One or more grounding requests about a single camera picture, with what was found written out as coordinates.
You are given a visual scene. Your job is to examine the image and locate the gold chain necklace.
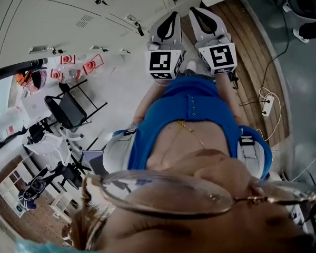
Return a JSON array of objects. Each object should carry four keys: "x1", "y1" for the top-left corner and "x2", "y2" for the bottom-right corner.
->
[{"x1": 171, "y1": 119, "x2": 206, "y2": 150}]

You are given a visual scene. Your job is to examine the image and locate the small white shelf unit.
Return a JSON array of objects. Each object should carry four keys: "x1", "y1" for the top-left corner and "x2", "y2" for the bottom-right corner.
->
[{"x1": 49, "y1": 191, "x2": 81, "y2": 222}]

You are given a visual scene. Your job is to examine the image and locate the black white equipment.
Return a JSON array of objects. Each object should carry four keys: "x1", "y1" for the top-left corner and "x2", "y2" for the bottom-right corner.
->
[{"x1": 289, "y1": 201, "x2": 316, "y2": 235}]

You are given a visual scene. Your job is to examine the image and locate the black handheld screen device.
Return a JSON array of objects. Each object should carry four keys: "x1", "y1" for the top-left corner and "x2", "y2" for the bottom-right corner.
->
[{"x1": 227, "y1": 71, "x2": 239, "y2": 90}]

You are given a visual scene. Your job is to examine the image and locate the white office chair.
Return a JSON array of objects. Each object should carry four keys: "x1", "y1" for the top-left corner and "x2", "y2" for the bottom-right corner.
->
[{"x1": 23, "y1": 120, "x2": 85, "y2": 166}]

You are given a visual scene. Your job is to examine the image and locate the clear red label bottle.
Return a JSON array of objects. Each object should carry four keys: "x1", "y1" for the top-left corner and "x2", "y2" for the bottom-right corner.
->
[{"x1": 0, "y1": 106, "x2": 25, "y2": 142}]

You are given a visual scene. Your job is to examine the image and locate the teal cloth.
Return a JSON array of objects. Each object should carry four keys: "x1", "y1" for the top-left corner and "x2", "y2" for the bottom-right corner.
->
[{"x1": 15, "y1": 237, "x2": 98, "y2": 253}]

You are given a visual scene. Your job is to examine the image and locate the white cardboard boxes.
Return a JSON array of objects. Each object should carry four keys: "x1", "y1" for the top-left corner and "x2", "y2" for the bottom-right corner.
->
[{"x1": 20, "y1": 85, "x2": 59, "y2": 121}]

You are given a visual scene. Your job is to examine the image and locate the black office chair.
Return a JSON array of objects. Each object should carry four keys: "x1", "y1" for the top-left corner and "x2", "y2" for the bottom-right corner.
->
[
  {"x1": 27, "y1": 116, "x2": 56, "y2": 145},
  {"x1": 28, "y1": 161, "x2": 85, "y2": 192}
]

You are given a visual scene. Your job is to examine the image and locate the black window frame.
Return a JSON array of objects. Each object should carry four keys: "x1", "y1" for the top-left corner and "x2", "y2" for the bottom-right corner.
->
[{"x1": 0, "y1": 59, "x2": 48, "y2": 85}]

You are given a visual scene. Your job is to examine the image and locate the person's face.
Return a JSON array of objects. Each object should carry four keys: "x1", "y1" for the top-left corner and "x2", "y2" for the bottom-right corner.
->
[{"x1": 94, "y1": 149, "x2": 316, "y2": 253}]

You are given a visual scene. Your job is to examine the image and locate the grey folding chair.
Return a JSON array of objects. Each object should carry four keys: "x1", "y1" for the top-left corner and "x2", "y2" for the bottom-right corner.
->
[{"x1": 81, "y1": 137, "x2": 114, "y2": 177}]

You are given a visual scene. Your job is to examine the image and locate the black cylinder flask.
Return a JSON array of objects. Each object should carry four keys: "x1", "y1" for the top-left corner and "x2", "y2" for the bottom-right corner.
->
[{"x1": 29, "y1": 57, "x2": 49, "y2": 69}]

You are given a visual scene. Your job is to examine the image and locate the gold rimmed glasses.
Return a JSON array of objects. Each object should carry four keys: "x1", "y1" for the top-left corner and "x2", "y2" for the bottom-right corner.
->
[{"x1": 81, "y1": 169, "x2": 316, "y2": 220}]

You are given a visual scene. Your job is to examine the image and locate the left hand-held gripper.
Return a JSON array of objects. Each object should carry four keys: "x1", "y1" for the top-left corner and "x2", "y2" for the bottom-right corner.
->
[{"x1": 144, "y1": 11, "x2": 186, "y2": 81}]

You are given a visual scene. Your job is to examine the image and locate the person's right forearm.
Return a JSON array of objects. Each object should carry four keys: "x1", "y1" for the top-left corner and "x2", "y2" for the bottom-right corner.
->
[{"x1": 215, "y1": 72, "x2": 243, "y2": 121}]

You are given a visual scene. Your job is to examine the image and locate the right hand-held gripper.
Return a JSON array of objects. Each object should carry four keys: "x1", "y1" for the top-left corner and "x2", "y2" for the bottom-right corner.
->
[{"x1": 188, "y1": 7, "x2": 238, "y2": 76}]

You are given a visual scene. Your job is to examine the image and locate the grey shoulder strap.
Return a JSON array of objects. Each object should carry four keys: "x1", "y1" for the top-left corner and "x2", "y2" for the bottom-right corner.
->
[
  {"x1": 236, "y1": 134, "x2": 265, "y2": 179},
  {"x1": 102, "y1": 127, "x2": 137, "y2": 173}
]

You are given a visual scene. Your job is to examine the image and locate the black cable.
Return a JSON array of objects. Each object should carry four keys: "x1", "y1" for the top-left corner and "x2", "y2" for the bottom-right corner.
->
[{"x1": 259, "y1": 0, "x2": 292, "y2": 100}]

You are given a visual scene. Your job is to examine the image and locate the orange tool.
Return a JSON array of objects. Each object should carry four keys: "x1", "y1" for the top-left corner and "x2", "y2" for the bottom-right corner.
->
[{"x1": 15, "y1": 71, "x2": 33, "y2": 87}]

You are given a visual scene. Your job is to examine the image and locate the white cable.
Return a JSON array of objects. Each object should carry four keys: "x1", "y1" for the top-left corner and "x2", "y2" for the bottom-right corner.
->
[{"x1": 255, "y1": 86, "x2": 283, "y2": 142}]

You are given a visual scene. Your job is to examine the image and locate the person's blue top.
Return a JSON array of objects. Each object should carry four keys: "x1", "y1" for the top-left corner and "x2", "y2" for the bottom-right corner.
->
[{"x1": 112, "y1": 74, "x2": 273, "y2": 181}]

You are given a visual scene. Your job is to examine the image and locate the black folding chair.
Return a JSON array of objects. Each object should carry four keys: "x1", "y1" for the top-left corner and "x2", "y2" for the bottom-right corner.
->
[{"x1": 44, "y1": 79, "x2": 108, "y2": 133}]

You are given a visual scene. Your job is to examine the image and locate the white power strip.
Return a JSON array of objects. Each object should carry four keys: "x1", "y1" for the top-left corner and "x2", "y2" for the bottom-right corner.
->
[{"x1": 260, "y1": 93, "x2": 276, "y2": 117}]

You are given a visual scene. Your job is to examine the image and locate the person's left forearm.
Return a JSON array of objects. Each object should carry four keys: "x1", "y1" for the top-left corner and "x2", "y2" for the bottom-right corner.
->
[{"x1": 133, "y1": 77, "x2": 172, "y2": 127}]

